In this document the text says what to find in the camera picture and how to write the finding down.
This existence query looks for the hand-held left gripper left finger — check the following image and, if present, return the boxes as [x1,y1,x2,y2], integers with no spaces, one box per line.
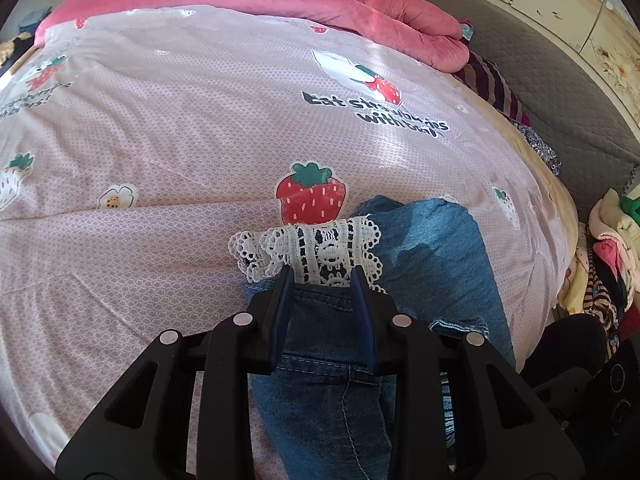
[55,265,296,480]

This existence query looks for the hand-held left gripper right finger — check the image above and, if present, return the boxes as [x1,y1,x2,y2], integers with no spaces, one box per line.
[350,265,586,480]

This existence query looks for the blue denim pants lace trim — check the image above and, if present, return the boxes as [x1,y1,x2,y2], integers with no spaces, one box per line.
[229,195,518,480]

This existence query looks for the person's black trousers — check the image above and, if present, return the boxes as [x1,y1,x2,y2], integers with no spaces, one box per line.
[520,312,608,401]

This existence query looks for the colourful heap of laundry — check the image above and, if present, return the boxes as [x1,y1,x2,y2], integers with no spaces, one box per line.
[555,165,640,361]

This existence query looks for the pink strawberry print bed sheet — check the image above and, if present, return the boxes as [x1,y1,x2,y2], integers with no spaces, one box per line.
[0,5,581,461]

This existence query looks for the dark floral cloth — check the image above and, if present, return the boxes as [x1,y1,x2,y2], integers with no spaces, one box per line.
[517,122,563,176]

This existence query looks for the purple striped pillow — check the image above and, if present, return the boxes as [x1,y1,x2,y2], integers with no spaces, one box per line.
[452,55,533,128]

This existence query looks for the grey quilted headboard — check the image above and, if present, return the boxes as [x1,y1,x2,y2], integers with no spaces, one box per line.
[402,0,640,211]

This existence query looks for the folded clothes pile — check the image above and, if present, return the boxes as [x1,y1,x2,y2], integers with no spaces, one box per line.
[0,7,53,66]

